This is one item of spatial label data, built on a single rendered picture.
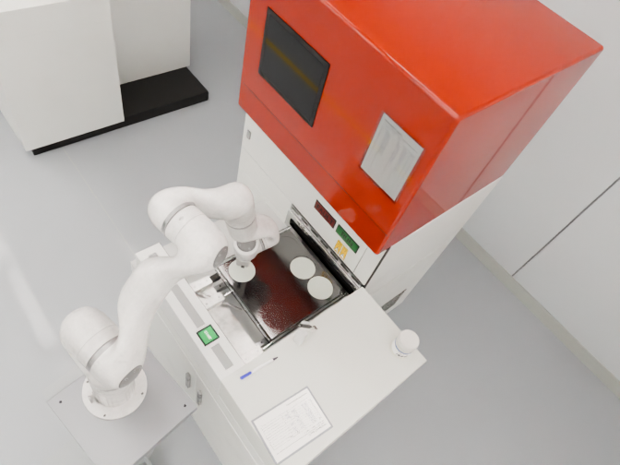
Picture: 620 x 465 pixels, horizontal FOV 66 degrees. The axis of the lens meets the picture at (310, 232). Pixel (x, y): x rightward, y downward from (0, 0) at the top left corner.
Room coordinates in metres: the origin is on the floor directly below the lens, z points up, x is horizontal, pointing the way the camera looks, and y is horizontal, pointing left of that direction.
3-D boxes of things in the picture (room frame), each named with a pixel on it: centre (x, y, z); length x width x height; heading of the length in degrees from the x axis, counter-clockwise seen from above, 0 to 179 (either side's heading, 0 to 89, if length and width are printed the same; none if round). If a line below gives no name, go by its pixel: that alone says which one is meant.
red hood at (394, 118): (1.49, -0.11, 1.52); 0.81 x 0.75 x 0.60; 55
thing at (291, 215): (1.12, -0.07, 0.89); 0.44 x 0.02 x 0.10; 55
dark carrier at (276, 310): (0.94, 0.04, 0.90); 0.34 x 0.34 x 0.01; 55
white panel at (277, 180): (1.23, 0.07, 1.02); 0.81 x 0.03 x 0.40; 55
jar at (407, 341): (0.80, -0.44, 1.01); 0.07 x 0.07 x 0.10
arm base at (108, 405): (0.38, 0.40, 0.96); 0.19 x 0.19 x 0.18
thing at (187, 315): (0.68, 0.30, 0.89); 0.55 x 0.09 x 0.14; 55
